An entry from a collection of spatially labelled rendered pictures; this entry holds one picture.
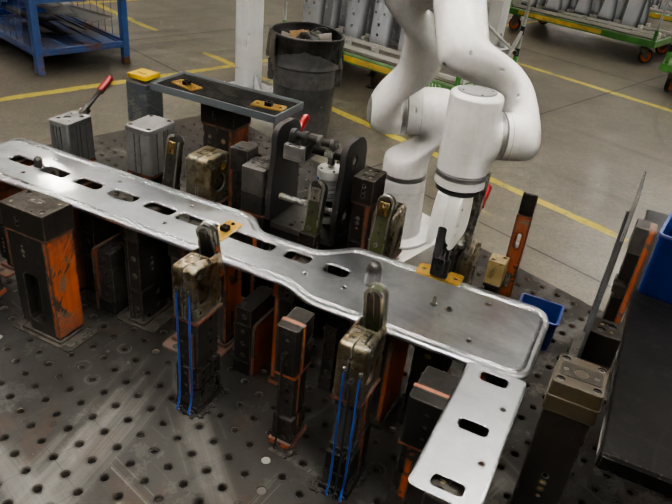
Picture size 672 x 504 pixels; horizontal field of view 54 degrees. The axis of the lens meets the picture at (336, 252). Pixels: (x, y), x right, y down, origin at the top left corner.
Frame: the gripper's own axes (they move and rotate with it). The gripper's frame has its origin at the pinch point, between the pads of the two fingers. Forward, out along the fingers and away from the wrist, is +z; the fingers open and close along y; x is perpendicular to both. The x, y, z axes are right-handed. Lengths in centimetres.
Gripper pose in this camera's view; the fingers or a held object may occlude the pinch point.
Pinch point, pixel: (442, 263)
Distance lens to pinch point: 119.3
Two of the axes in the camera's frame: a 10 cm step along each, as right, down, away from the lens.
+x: 8.9, 3.0, -3.4
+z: -0.9, 8.5, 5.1
